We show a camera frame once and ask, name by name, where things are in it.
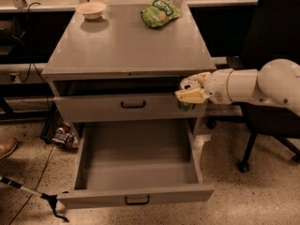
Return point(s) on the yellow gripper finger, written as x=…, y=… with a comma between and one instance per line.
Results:
x=195, y=96
x=200, y=77

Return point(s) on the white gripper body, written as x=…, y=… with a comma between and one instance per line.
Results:
x=217, y=86

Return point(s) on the green soda can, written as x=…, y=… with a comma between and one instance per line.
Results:
x=187, y=106

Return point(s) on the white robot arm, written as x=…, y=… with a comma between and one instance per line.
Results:
x=276, y=84

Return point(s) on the grey drawer cabinet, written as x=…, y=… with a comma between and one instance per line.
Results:
x=118, y=55

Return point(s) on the open grey middle drawer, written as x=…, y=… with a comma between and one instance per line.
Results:
x=129, y=163

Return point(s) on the closed grey upper drawer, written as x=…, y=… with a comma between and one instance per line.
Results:
x=123, y=108

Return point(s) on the green chip bag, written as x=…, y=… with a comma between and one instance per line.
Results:
x=159, y=13

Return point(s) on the black office chair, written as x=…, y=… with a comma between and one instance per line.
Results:
x=274, y=33

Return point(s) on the beige bowl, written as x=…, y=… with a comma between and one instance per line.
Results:
x=91, y=10

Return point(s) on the black grabber stick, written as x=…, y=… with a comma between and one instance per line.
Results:
x=50, y=199

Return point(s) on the brown shoe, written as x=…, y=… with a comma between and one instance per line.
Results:
x=7, y=147

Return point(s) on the white wall outlet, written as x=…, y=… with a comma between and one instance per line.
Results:
x=14, y=78

